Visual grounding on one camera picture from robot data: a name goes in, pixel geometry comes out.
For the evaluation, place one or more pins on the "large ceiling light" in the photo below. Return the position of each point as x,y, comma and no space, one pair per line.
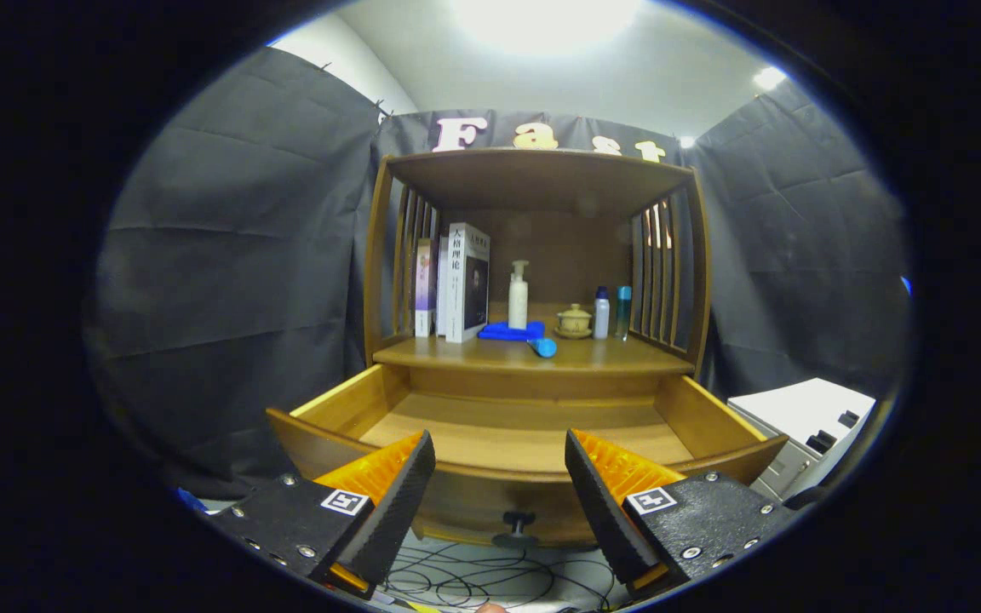
546,21

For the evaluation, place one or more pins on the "white book with portrait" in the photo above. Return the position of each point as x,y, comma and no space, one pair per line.
456,289

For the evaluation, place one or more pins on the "white appliance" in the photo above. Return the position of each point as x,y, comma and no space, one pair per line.
797,404

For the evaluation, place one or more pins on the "wooden countertop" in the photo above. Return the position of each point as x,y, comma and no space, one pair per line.
456,351

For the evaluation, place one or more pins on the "wooden drawer with black knob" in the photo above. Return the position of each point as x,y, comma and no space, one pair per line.
507,443

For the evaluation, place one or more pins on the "blue and white tube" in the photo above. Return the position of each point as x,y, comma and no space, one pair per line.
543,347

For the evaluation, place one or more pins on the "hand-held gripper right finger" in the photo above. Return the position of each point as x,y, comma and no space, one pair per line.
605,511

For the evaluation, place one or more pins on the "black backdrop cloth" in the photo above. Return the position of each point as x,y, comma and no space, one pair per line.
226,255

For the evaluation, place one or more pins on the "wooden cabinet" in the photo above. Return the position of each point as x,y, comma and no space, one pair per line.
559,247

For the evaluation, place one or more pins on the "purple book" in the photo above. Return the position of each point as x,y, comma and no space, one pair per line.
425,289

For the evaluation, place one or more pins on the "white bottle with blue cap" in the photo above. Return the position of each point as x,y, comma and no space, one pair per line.
601,319

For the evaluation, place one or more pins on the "white pump bottle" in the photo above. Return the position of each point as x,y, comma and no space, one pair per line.
518,306

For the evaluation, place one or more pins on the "yellow lidded teacup with saucer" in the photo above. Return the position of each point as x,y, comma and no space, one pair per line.
574,322

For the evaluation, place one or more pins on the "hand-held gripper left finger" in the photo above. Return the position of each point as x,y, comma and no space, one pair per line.
397,502

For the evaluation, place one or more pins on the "blue folded cloth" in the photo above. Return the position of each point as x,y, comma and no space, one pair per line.
495,332

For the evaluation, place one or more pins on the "teal bottle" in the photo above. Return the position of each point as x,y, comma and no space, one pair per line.
623,311

